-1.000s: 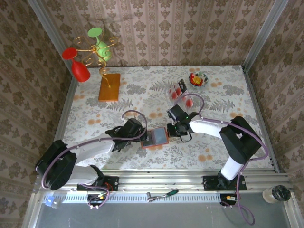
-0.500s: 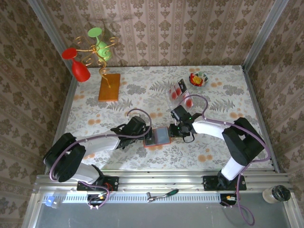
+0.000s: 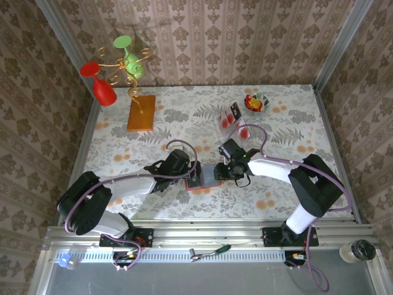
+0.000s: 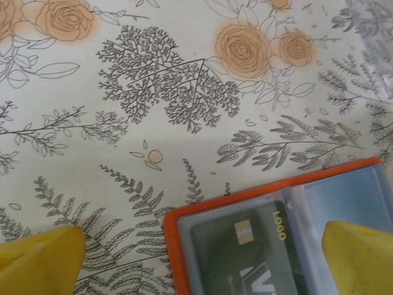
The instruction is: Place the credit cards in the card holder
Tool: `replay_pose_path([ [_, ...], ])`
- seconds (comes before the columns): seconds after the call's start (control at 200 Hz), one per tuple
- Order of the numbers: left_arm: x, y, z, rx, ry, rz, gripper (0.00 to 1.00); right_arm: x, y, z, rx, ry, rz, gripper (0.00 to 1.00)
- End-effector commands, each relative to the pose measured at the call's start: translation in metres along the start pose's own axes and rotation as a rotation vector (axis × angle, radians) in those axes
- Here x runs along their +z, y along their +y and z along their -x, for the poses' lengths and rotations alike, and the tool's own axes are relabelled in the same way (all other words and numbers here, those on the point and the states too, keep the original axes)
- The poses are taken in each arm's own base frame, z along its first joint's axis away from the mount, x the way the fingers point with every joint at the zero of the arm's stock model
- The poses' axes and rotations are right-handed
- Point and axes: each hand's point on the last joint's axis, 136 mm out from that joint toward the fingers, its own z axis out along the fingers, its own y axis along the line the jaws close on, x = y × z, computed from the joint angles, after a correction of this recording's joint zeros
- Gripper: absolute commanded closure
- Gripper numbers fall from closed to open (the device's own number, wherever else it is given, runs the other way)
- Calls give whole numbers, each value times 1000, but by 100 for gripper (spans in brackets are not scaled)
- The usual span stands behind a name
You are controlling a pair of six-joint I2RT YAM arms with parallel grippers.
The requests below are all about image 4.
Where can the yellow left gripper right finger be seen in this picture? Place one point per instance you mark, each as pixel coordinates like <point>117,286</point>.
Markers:
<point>362,267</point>

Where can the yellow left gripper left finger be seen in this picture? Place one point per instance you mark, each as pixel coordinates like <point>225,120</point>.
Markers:
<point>37,267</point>

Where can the orange card holder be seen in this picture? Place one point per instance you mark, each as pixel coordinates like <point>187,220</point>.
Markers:
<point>337,196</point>

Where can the dark VIP logo card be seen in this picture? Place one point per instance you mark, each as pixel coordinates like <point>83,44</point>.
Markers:
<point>245,261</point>

